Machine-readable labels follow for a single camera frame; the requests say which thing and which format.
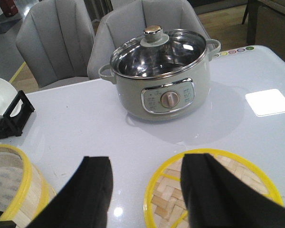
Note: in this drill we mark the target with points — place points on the glass pot lid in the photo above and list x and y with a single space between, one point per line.
177 50

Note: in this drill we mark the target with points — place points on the right grey chair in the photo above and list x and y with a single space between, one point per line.
129 21

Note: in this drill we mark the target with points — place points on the grey chair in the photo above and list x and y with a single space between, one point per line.
129 21
56 40

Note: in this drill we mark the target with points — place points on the white steamer liner paper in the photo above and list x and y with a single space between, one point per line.
10 179

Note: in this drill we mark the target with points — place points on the black bowl rack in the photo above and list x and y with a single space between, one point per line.
13 126

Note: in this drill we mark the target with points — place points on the left grey chair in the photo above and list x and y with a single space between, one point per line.
56 40

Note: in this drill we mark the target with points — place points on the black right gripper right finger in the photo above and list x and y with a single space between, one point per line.
215 198

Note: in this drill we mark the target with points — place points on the grey-green electric pot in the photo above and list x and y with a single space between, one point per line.
165 98

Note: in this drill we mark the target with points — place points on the center bamboo steamer tray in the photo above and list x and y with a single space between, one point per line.
33 194

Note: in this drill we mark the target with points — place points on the red bin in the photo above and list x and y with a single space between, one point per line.
8 8

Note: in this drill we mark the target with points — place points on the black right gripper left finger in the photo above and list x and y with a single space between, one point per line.
84 201

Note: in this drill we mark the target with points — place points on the woven bamboo steamer lid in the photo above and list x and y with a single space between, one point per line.
164 205

